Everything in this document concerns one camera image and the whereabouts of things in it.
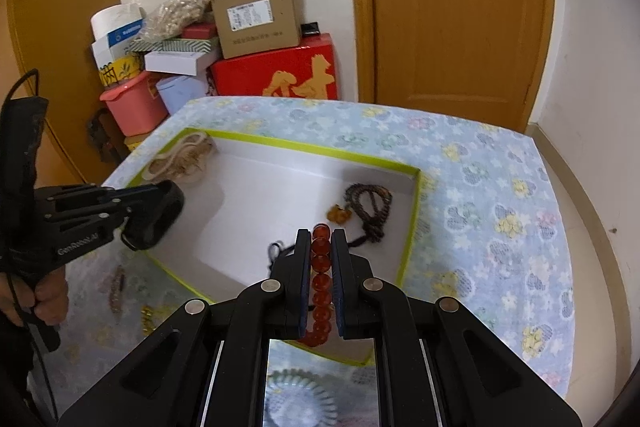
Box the white and blue carton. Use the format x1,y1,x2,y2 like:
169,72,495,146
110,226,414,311
91,19,146,65

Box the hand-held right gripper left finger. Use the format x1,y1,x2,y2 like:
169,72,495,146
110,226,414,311
57,229,313,427

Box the lime green box lid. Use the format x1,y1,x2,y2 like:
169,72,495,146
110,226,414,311
127,127,426,367

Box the person's left hand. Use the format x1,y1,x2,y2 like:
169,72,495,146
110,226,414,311
0,266,70,329

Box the red bead bracelet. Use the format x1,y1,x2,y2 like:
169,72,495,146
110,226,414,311
302,223,335,348

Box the white flat box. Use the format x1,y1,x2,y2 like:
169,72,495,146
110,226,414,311
144,48,223,75

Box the black cable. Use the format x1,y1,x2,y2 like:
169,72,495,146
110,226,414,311
7,69,41,102

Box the pink plastic bin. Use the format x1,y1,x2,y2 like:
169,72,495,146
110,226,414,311
99,71,168,138

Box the wooden wardrobe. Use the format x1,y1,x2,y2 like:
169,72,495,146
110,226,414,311
0,0,123,188

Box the green striped flat box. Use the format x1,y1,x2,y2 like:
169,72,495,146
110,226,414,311
131,38,221,54

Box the gold bead hair clip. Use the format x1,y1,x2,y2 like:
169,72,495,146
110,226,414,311
140,304,161,333

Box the light blue coil hair tie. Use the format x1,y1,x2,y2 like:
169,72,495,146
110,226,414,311
266,369,333,427

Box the pink rhinestone hair clip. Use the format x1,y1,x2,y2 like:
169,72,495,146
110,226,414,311
107,267,131,313

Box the large beige hair claw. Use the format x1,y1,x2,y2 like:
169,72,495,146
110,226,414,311
142,132,216,185

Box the person's left forearm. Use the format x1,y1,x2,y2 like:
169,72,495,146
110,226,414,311
0,307,36,413

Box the small dark red box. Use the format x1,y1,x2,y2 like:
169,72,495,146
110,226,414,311
181,23,218,40

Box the open brown cardboard box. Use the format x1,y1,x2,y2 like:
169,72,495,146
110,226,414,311
203,0,302,60

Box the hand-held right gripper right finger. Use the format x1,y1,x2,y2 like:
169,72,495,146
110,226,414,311
331,229,583,427

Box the light blue bucket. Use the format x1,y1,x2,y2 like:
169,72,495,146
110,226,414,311
155,76,208,116

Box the dark brown object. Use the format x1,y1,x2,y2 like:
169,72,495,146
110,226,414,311
87,108,126,164

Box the clear bag of beige pieces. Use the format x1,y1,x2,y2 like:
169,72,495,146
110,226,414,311
145,0,211,40

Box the red gift box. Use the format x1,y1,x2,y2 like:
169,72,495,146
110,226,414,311
207,33,341,100

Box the brown bead necklace amber pendant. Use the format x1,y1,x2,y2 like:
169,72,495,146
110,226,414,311
327,183,394,249

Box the brown wooden door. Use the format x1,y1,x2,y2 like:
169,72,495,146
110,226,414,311
342,0,557,132

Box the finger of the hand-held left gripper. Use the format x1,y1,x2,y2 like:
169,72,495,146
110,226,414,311
45,202,133,238
35,181,176,208

